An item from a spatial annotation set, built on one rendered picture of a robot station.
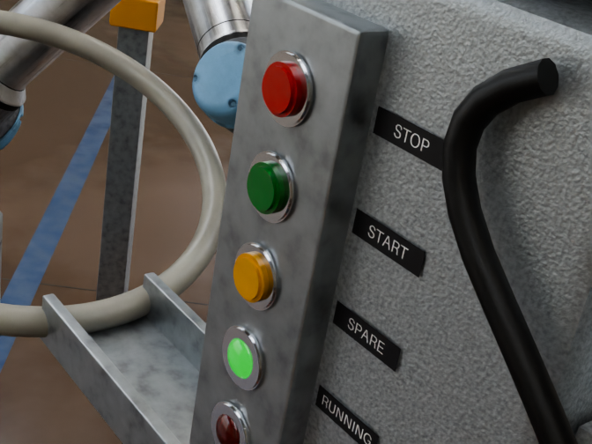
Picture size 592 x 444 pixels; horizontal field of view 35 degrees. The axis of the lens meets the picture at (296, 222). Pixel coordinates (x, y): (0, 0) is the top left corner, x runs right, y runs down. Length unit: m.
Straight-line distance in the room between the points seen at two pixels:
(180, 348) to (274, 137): 0.50
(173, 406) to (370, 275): 0.45
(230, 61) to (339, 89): 0.65
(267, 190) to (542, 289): 0.15
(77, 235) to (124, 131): 1.03
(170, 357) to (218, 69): 0.34
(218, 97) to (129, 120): 1.50
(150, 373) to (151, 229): 2.73
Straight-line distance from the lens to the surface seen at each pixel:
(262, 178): 0.45
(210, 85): 1.07
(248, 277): 0.48
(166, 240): 3.54
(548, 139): 0.36
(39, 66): 1.67
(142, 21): 2.44
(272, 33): 0.45
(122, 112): 2.55
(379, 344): 0.45
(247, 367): 0.50
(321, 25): 0.42
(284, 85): 0.43
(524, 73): 0.35
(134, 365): 0.91
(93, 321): 0.93
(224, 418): 0.53
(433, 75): 0.40
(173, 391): 0.88
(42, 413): 2.65
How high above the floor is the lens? 1.65
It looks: 25 degrees down
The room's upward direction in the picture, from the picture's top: 10 degrees clockwise
